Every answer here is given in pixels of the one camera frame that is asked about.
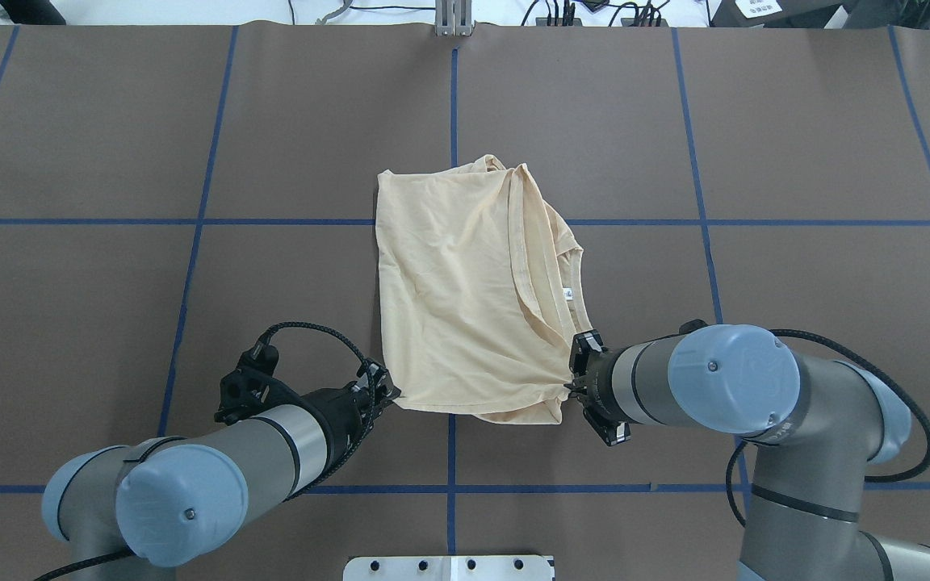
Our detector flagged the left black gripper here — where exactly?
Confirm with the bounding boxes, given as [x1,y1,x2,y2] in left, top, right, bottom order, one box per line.
[304,362,401,477]

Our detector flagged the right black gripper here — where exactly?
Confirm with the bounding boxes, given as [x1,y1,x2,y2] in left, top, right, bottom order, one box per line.
[568,328,631,446]

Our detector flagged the beige long-sleeve printed shirt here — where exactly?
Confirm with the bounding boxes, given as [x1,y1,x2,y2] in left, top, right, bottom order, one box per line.
[374,155,592,425]

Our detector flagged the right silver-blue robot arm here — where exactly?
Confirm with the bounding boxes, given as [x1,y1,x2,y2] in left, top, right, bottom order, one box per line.
[568,320,930,580]

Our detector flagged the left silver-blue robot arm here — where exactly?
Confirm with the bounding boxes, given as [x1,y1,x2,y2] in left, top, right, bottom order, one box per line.
[41,361,401,580]

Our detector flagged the black box with label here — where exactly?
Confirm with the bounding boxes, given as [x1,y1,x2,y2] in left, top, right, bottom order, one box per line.
[709,1,844,29]

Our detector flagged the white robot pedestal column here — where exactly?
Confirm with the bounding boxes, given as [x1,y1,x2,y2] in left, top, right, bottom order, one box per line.
[342,554,556,580]

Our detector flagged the aluminium frame post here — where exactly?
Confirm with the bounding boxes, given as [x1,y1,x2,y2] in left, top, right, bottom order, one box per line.
[434,0,475,37]

